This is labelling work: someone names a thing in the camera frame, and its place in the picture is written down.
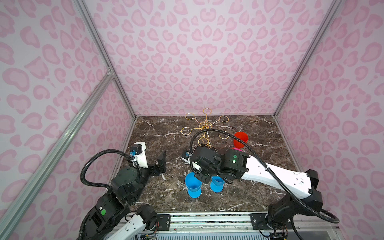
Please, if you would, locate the blue wine glass front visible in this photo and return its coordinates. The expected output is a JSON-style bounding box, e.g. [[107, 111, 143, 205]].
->
[[210, 177, 225, 193]]

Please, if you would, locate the blue wine glass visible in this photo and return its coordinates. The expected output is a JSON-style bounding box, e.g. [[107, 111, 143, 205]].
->
[[210, 177, 225, 193], [185, 173, 202, 199]]

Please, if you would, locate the red wine glass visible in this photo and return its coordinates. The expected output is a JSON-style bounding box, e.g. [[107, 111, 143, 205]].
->
[[233, 132, 249, 149]]

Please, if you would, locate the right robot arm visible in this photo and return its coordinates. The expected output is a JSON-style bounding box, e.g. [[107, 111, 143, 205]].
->
[[184, 146, 323, 228]]

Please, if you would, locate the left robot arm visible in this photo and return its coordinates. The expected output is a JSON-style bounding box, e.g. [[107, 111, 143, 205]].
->
[[78, 149, 167, 240]]

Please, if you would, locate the gold wire glass rack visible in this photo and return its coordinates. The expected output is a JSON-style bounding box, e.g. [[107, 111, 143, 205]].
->
[[181, 108, 229, 149]]

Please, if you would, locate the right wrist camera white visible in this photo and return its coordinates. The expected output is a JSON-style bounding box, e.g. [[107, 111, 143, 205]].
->
[[181, 150, 191, 164]]

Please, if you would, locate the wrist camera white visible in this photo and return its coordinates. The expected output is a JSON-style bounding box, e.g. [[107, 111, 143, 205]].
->
[[129, 142, 149, 169], [181, 150, 191, 164]]

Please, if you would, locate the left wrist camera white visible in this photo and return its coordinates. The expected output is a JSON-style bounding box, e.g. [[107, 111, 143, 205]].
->
[[129, 142, 149, 169]]

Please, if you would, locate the aluminium mounting rail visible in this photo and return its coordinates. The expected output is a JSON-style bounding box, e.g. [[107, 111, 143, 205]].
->
[[98, 211, 343, 240]]

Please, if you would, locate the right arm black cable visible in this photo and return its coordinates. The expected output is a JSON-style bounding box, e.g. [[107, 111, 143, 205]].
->
[[188, 128, 340, 225]]

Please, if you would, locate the aluminium frame strut diagonal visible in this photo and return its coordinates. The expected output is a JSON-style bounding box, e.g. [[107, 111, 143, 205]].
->
[[1, 72, 115, 240]]

